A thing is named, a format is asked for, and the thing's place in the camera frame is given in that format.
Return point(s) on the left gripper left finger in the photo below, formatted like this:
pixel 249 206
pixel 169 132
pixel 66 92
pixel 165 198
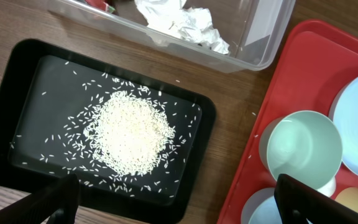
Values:
pixel 56 203

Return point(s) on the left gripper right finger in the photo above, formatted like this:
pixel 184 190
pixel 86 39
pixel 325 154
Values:
pixel 300 204

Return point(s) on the light blue rice bowl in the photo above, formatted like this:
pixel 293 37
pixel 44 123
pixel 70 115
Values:
pixel 261 208

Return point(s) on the green small bowl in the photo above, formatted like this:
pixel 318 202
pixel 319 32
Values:
pixel 305 145

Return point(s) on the white rice pile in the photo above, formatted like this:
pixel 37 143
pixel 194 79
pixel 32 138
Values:
pixel 114 134

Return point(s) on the red snack wrapper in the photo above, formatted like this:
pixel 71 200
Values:
pixel 104 5

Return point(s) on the white tissue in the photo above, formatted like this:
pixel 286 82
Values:
pixel 194 25

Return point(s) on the black plastic tray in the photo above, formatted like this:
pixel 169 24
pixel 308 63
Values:
pixel 14 89

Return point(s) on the red serving tray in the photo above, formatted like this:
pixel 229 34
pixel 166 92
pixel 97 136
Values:
pixel 317 61

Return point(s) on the clear plastic bin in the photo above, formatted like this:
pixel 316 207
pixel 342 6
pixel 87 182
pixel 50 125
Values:
pixel 253 30

